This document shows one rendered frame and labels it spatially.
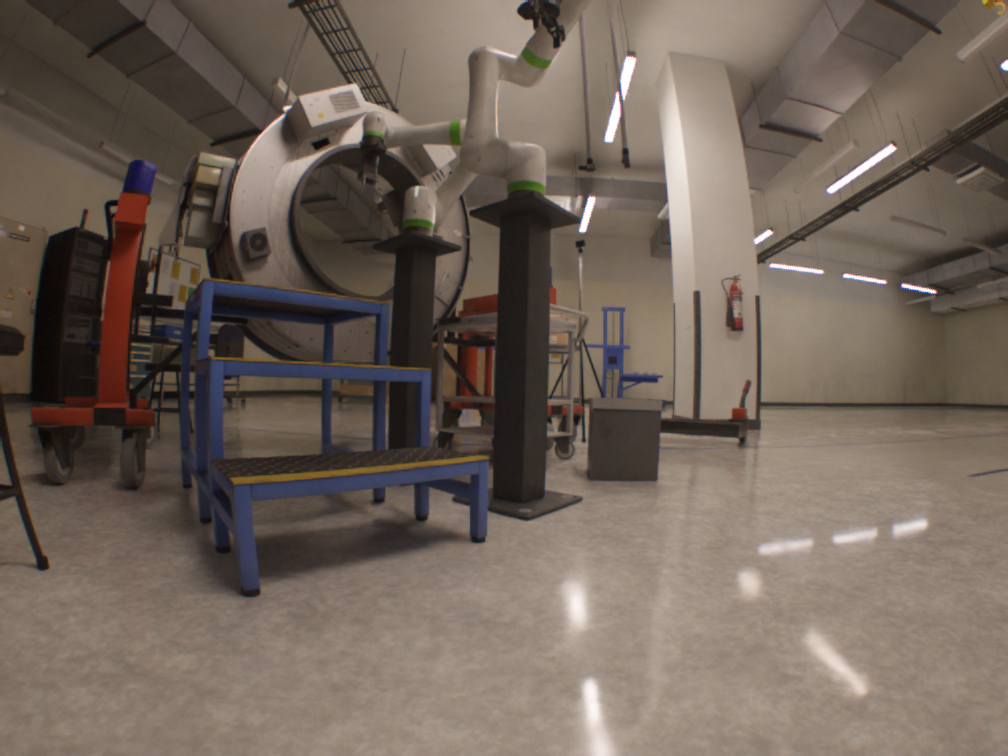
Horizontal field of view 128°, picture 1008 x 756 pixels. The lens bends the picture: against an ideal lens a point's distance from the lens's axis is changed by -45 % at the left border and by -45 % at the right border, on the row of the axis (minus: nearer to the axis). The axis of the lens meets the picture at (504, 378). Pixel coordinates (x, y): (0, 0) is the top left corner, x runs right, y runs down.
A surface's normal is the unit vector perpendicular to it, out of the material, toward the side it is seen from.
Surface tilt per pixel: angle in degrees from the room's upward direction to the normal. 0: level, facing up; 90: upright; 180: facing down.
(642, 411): 90
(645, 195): 90
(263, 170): 90
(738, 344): 90
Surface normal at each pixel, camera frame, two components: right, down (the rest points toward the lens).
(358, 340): 0.73, 0.00
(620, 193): -0.07, -0.02
